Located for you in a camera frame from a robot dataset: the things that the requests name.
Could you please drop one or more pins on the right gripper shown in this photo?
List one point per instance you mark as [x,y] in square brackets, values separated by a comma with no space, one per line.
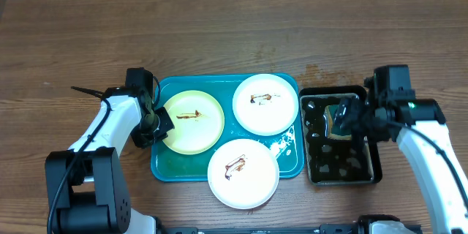
[349,112]

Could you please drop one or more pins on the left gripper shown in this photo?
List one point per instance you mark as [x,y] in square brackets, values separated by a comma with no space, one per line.
[144,141]

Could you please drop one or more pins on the green yellow sponge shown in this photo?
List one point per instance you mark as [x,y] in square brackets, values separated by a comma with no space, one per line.
[332,131]

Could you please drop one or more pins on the yellow-green plate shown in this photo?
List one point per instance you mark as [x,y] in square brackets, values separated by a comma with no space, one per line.
[198,121]

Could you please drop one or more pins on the white plate bottom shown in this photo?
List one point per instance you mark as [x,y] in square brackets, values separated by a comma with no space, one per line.
[243,174]

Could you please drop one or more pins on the white plate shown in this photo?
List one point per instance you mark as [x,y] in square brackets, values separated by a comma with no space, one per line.
[265,104]
[243,174]

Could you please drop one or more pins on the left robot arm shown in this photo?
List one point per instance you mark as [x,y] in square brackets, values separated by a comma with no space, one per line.
[87,190]

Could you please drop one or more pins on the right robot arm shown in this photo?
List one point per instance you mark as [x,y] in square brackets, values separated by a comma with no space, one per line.
[419,128]

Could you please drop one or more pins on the black outer tray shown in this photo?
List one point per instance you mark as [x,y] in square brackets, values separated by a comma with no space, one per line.
[376,168]

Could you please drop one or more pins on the teal plastic tray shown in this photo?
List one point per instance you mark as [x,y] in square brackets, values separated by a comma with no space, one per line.
[228,127]

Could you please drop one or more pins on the metal pan with dirty water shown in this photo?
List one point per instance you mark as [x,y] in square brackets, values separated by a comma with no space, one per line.
[329,157]

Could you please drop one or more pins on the white plate top right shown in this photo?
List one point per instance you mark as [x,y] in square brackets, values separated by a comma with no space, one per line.
[265,104]

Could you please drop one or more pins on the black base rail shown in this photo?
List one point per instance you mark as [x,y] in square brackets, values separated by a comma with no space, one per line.
[354,228]

